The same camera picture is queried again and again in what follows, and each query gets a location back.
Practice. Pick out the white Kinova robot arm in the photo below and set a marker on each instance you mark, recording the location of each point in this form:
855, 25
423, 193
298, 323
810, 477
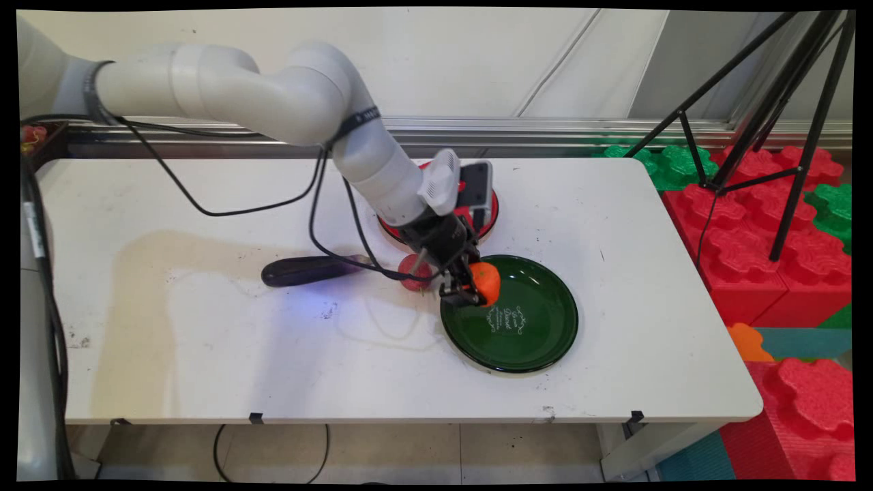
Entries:
273, 95

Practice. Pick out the red plate black rim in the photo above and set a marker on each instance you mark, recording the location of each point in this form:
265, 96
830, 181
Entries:
389, 228

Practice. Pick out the orange foam floor mat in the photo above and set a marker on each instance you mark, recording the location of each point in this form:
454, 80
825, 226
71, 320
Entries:
749, 344

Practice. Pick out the purple toy eggplant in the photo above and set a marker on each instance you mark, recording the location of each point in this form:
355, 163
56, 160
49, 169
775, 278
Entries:
300, 270

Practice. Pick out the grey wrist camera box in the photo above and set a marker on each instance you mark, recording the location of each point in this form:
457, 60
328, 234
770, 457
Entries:
477, 187

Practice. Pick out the white table leg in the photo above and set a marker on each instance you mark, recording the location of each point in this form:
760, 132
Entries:
648, 450

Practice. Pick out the dark green plate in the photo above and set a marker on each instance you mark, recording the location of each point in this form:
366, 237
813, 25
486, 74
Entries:
539, 341

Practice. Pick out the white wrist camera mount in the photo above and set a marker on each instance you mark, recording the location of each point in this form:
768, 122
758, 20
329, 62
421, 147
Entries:
440, 181

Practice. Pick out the metal wall rail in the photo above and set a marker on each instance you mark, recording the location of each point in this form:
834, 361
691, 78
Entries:
545, 131

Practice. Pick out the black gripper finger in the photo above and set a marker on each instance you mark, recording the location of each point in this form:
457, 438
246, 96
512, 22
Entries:
455, 294
473, 254

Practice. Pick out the green foam block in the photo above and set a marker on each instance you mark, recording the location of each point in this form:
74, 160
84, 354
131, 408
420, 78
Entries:
672, 167
832, 208

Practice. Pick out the large red foam block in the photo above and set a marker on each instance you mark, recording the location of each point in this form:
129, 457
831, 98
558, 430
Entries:
743, 252

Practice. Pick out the red round toy fruit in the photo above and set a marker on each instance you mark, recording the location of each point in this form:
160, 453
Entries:
409, 274

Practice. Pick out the black tripod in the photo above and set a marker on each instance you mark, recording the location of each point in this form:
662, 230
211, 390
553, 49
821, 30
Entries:
784, 95

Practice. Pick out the black table clip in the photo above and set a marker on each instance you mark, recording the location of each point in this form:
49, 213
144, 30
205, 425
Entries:
256, 417
636, 416

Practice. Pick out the blue foam floor mat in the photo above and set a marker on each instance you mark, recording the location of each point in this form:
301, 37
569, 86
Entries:
805, 343

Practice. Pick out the orange fruit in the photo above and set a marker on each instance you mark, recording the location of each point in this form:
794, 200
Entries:
486, 281

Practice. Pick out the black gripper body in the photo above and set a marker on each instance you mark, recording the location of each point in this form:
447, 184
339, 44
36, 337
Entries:
440, 239

